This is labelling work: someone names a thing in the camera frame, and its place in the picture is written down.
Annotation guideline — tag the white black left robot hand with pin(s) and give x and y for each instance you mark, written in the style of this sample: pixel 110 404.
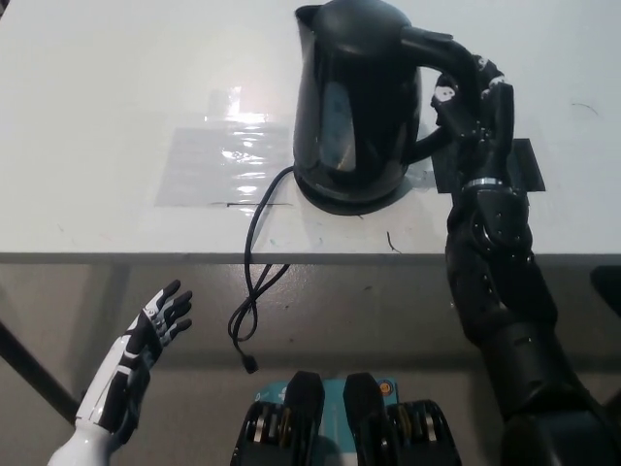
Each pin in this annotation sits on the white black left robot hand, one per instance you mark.
pixel 119 369

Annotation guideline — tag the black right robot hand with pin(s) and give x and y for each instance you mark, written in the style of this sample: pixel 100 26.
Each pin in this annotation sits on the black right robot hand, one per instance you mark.
pixel 480 131

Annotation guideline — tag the black electric kettle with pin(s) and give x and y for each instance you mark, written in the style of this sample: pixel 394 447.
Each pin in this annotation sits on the black electric kettle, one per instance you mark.
pixel 354 97

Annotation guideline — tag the black round kettle base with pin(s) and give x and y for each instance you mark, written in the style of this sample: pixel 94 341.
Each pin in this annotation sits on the black round kettle base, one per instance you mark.
pixel 349 206

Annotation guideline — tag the black teal robot torso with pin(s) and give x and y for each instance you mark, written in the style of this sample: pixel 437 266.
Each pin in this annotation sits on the black teal robot torso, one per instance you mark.
pixel 303 422

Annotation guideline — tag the black tape square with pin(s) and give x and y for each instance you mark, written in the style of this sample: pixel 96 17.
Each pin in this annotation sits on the black tape square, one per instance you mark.
pixel 526 165

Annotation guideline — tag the black table leg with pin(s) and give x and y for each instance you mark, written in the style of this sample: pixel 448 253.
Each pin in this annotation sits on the black table leg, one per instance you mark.
pixel 34 369

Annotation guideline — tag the clear plastic covered paper sheet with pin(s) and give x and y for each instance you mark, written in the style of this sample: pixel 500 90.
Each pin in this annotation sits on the clear plastic covered paper sheet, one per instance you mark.
pixel 218 165

